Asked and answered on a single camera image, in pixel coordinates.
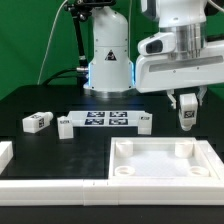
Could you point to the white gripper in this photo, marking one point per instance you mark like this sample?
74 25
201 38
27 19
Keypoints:
158 73

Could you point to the white square tabletop part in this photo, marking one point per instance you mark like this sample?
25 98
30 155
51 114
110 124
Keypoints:
163 158

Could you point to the white left fence block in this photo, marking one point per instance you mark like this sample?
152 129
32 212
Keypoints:
6 154

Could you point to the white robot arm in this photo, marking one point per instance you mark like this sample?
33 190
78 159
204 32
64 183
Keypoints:
178 56

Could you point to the black camera stand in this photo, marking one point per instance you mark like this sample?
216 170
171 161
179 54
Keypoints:
80 11

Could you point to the white front fence rail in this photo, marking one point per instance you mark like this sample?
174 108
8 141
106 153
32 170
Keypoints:
101 192

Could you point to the white fiducial marker board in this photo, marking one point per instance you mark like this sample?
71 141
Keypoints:
104 118

